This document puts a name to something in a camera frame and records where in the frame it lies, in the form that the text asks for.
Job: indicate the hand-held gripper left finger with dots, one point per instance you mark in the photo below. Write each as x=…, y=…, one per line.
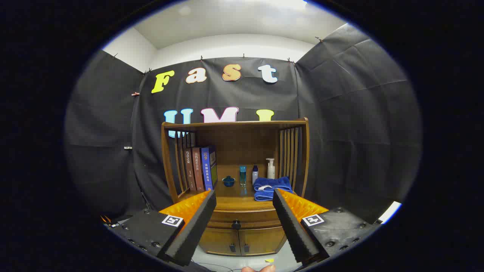
x=196, y=226

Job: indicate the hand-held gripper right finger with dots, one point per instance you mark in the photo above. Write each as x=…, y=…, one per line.
x=293, y=226

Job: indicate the wooden countertop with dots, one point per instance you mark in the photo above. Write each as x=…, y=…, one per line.
x=234, y=197

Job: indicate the wooden cabinet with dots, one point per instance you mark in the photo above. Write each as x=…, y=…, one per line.
x=242, y=143

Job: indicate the folded blue towel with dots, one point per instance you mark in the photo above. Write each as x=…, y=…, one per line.
x=278, y=184

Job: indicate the blue lidded teacup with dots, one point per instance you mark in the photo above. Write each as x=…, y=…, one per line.
x=228, y=181

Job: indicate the reddish brown book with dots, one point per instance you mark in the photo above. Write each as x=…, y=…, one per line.
x=197, y=170

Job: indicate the dark brown book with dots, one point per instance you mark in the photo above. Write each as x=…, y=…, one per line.
x=188, y=170

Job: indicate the blue book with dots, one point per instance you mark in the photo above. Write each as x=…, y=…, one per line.
x=207, y=170

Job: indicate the white pump bottle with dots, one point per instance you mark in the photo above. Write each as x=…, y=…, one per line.
x=271, y=172

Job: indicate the white bottle with blue cap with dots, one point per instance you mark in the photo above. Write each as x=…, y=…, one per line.
x=255, y=176

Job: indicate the clear blue tall bottle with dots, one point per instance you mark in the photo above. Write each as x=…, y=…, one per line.
x=242, y=175

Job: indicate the white panel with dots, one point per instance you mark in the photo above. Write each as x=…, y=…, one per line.
x=390, y=211

